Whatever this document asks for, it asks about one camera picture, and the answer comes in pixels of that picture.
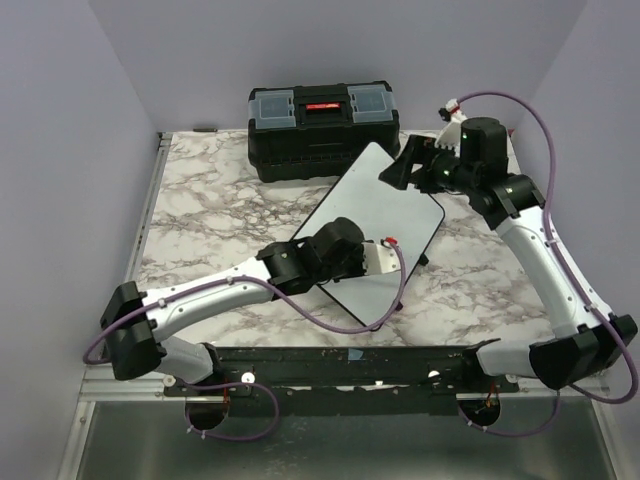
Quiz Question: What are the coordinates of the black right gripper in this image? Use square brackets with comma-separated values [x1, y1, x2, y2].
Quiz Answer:
[378, 133, 478, 195]

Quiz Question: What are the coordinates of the white whiteboard with black rim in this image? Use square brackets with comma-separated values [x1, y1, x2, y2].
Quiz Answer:
[293, 143, 445, 327]

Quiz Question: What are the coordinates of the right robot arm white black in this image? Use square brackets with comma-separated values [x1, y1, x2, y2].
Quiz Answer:
[379, 117, 638, 392]

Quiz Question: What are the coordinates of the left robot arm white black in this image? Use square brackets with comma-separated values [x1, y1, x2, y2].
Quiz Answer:
[100, 217, 365, 395]

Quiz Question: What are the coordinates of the black plastic toolbox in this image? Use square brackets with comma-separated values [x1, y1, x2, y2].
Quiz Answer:
[248, 80, 400, 183]

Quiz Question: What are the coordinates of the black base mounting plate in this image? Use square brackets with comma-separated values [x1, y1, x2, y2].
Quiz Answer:
[164, 346, 518, 417]

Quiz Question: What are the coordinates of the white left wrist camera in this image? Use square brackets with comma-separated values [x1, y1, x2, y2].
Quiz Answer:
[362, 239, 403, 276]

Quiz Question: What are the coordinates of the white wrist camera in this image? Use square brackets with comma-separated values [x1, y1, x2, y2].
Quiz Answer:
[362, 239, 403, 276]
[435, 99, 467, 150]

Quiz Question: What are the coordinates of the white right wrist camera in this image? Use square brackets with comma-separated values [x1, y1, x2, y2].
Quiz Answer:
[435, 99, 467, 150]

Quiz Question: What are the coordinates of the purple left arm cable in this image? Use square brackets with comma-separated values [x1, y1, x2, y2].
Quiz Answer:
[82, 242, 409, 442]

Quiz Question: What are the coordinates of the aluminium frame rail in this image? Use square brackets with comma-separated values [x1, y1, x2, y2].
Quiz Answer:
[54, 130, 174, 480]

